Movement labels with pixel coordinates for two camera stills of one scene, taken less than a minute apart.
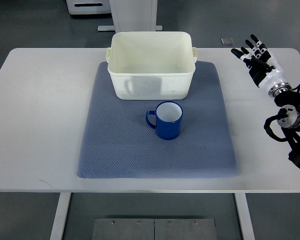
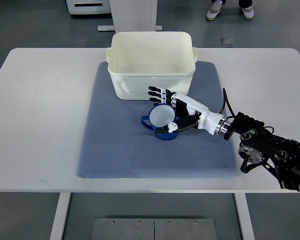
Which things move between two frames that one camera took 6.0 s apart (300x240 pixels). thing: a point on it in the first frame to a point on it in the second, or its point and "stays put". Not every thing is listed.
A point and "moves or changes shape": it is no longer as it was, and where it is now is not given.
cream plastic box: (151, 65) stays put
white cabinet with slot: (105, 8) stays put
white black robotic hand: (264, 69) to (190, 113)
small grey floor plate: (227, 41) stays put
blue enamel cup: (169, 115) moves or changes shape
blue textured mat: (117, 142) stays put
